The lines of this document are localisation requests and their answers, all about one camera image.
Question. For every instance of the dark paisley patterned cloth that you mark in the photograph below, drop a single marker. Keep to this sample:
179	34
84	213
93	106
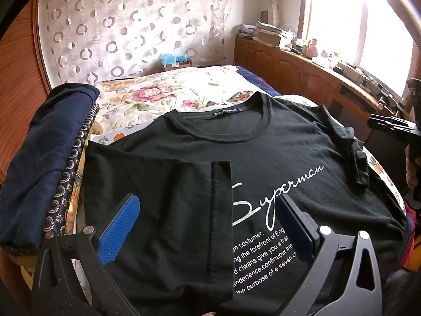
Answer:
70	158

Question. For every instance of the navy blanket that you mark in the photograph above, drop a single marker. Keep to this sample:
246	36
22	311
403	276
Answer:
256	80

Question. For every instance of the navy folded cloth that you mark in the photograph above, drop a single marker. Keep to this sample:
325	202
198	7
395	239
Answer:
39	158

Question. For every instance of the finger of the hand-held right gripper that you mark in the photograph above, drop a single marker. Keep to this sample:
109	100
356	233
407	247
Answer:
389	125

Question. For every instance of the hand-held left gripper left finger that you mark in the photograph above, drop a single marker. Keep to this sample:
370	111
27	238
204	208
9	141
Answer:
120	227

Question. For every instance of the floral bedsheet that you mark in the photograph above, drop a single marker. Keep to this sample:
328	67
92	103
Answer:
148	92

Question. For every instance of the wooden cabinet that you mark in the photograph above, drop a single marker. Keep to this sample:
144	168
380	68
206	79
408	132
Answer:
296	69

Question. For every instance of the person's right hand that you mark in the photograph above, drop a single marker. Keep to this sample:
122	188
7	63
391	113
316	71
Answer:
413	171

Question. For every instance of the white orange-print quilt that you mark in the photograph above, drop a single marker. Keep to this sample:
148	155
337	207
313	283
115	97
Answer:
378	166

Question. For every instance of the black printed t-shirt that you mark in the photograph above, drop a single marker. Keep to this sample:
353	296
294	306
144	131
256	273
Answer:
279	144

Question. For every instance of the black chair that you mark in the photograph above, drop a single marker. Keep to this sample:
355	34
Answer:
384	156

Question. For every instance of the sheer circle-pattern curtain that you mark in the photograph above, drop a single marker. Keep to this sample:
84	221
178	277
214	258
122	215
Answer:
131	23

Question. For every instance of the window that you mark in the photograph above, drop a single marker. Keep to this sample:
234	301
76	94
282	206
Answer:
335	13

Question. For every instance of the person's grey trousers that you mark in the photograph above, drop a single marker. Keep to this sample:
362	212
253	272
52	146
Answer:
404	293

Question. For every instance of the pink figurine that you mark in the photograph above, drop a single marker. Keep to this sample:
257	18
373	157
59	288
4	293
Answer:
313	47

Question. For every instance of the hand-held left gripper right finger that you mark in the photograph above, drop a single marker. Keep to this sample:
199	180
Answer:
294	227

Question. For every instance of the wooden wardrobe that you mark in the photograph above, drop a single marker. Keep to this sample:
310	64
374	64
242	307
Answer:
23	72

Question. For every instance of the cardboard box with blue cloth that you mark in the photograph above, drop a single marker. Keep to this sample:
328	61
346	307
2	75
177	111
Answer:
174	61

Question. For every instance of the mustard patterned cloth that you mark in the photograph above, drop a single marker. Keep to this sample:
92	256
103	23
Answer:
73	204

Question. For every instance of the stack of books and papers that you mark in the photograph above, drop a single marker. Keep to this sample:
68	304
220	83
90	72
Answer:
266	33

